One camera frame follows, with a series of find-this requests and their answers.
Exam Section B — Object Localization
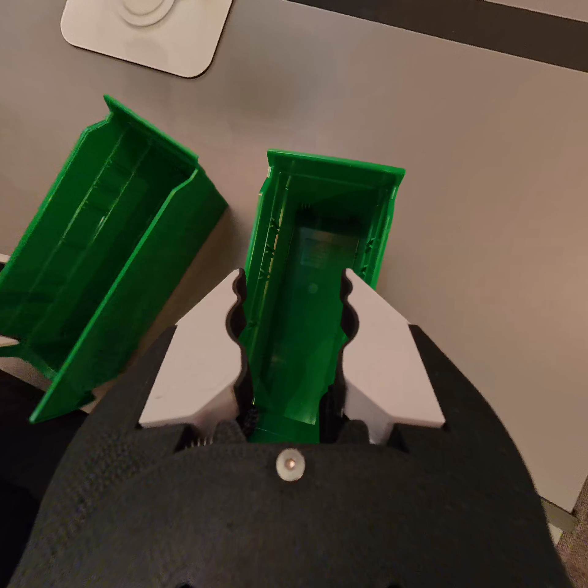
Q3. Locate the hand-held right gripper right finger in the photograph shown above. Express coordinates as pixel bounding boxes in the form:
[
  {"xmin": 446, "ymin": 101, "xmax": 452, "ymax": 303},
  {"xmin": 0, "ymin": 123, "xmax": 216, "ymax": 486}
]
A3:
[{"xmin": 341, "ymin": 268, "xmax": 445, "ymax": 445}]

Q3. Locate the green plastic bin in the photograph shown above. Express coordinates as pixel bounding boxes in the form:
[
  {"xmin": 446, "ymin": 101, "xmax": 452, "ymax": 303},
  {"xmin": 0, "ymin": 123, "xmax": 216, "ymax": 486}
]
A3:
[
  {"xmin": 0, "ymin": 94, "xmax": 229, "ymax": 423},
  {"xmin": 238, "ymin": 148, "xmax": 406, "ymax": 444}
]

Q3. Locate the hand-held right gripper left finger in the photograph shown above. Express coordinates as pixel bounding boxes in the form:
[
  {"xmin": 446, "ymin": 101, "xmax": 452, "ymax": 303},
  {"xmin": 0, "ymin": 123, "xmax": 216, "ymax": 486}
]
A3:
[{"xmin": 139, "ymin": 269, "xmax": 252, "ymax": 431}]

